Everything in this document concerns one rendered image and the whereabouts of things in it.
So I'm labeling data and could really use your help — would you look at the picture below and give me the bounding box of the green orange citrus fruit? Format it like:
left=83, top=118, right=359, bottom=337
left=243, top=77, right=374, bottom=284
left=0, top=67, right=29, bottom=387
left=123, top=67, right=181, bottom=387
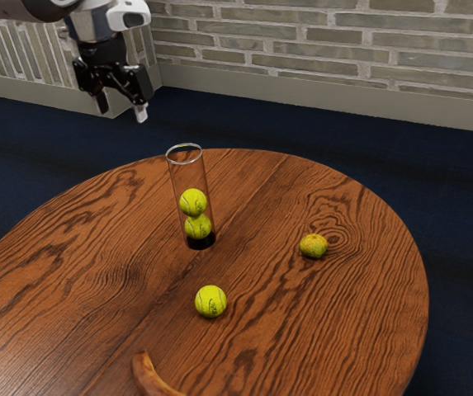
left=299, top=233, right=329, bottom=260

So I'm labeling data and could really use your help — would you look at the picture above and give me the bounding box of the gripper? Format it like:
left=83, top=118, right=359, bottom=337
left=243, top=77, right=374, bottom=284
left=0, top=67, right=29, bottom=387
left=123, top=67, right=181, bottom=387
left=72, top=35, right=155, bottom=125

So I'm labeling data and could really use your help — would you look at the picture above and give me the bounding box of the yellow tennis ball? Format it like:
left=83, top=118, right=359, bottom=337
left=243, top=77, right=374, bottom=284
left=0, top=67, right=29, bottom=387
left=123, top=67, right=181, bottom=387
left=178, top=187, right=209, bottom=218
left=183, top=213, right=213, bottom=240
left=194, top=285, right=228, bottom=319

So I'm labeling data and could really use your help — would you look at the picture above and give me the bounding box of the clear plastic ball tube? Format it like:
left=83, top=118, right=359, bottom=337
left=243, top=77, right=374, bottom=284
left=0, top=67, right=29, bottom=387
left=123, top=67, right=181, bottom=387
left=165, top=142, right=217, bottom=251

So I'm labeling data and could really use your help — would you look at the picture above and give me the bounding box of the brown overripe banana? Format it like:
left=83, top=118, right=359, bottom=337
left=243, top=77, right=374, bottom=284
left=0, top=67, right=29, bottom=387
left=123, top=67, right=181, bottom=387
left=130, top=349, right=187, bottom=396

